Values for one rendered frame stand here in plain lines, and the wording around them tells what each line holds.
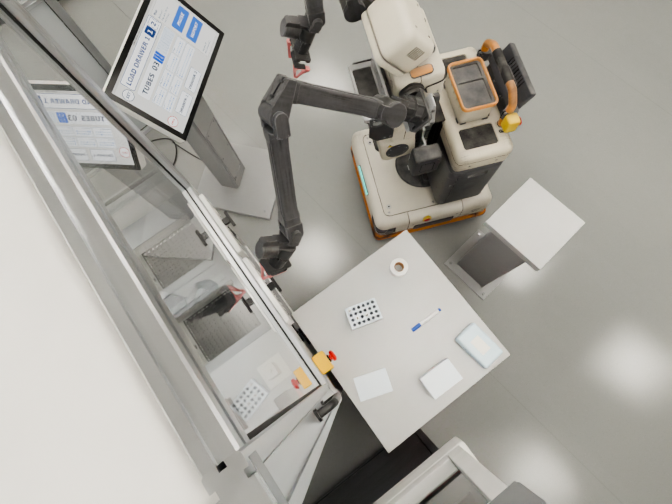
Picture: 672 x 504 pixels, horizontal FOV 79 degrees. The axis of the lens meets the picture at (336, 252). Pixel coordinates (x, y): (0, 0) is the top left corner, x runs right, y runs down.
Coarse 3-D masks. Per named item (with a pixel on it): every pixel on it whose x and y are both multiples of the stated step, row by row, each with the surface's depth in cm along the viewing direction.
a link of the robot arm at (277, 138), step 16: (272, 128) 111; (288, 128) 107; (272, 144) 110; (288, 144) 113; (272, 160) 114; (288, 160) 116; (272, 176) 120; (288, 176) 118; (288, 192) 121; (288, 208) 124; (288, 224) 127
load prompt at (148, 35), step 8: (144, 24) 148; (152, 24) 151; (160, 24) 153; (144, 32) 148; (152, 32) 151; (144, 40) 148; (152, 40) 151; (136, 48) 146; (144, 48) 148; (136, 56) 146; (144, 56) 148; (128, 64) 145; (136, 64) 146; (144, 64) 148; (128, 72) 145; (136, 72) 146; (128, 80) 145; (136, 80) 146
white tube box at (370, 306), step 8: (360, 304) 156; (368, 304) 160; (376, 304) 156; (352, 312) 156; (360, 312) 159; (368, 312) 155; (376, 312) 159; (352, 320) 158; (360, 320) 155; (368, 320) 158; (376, 320) 155; (352, 328) 154
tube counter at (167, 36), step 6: (168, 30) 155; (162, 36) 153; (168, 36) 155; (162, 42) 153; (168, 42) 155; (156, 48) 152; (162, 48) 153; (168, 48) 155; (156, 54) 152; (162, 54) 153; (156, 60) 152; (162, 60) 153; (150, 66) 150; (156, 66) 152; (162, 66) 153
